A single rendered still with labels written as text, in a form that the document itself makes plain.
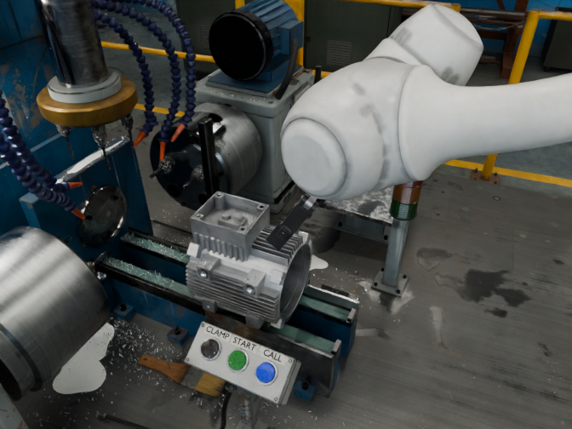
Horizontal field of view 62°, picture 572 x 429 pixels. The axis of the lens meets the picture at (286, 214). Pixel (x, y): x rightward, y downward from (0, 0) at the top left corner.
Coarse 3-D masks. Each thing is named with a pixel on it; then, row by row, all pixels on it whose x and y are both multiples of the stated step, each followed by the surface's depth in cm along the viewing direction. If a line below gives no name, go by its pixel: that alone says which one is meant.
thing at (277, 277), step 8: (304, 232) 95; (304, 240) 95; (192, 248) 92; (200, 248) 93; (192, 256) 92; (272, 272) 86; (280, 272) 86; (272, 280) 86; (280, 280) 86; (304, 288) 103; (280, 320) 93; (280, 328) 93
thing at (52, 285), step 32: (0, 256) 79; (32, 256) 80; (64, 256) 82; (0, 288) 74; (32, 288) 77; (64, 288) 80; (96, 288) 85; (0, 320) 72; (32, 320) 75; (64, 320) 79; (96, 320) 86; (0, 352) 72; (32, 352) 75; (64, 352) 81; (32, 384) 79
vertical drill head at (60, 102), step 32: (64, 0) 78; (64, 32) 80; (96, 32) 84; (64, 64) 84; (96, 64) 86; (64, 96) 85; (96, 96) 86; (128, 96) 89; (64, 128) 93; (96, 128) 88; (128, 128) 97
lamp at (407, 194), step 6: (396, 186) 105; (402, 186) 104; (408, 186) 103; (414, 186) 103; (420, 186) 104; (396, 192) 106; (402, 192) 104; (408, 192) 104; (414, 192) 104; (396, 198) 107; (402, 198) 105; (408, 198) 105; (414, 198) 105
